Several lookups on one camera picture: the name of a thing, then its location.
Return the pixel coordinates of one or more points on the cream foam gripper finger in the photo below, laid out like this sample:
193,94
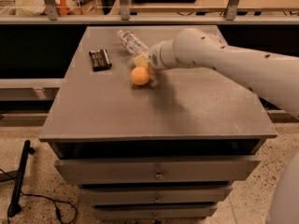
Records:
142,60

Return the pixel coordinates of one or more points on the clear plastic water bottle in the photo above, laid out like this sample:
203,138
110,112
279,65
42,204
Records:
132,43

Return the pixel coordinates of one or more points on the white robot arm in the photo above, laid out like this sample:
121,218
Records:
272,76

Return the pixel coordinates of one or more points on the orange ball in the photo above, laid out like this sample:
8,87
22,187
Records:
140,76

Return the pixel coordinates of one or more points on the grey drawer cabinet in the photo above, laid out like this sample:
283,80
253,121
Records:
181,113

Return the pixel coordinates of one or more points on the grey metal railing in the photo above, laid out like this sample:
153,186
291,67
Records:
131,12

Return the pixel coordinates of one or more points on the top grey drawer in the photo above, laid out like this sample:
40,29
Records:
156,169

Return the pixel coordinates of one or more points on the grey drawer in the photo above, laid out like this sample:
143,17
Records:
156,194
156,169
163,211

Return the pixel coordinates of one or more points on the middle grey drawer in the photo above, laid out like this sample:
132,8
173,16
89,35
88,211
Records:
156,194

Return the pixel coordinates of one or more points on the bottom grey drawer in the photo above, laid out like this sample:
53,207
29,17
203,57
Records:
163,211

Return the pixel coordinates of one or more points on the black stand leg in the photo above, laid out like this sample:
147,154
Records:
14,207

